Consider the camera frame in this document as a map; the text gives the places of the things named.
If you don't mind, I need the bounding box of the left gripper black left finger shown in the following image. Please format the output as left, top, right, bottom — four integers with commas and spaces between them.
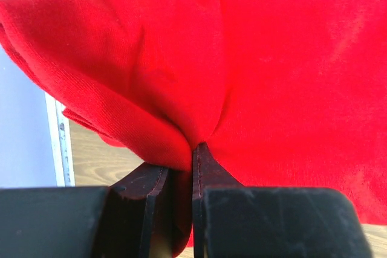
91, 163, 169, 257

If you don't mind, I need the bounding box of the red t shirt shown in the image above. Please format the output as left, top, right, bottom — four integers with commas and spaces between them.
1, 0, 386, 255

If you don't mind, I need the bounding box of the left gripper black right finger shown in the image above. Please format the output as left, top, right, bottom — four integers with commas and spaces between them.
192, 143, 241, 257

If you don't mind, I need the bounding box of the aluminium frame rail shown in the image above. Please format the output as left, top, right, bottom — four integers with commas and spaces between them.
45, 94, 75, 187

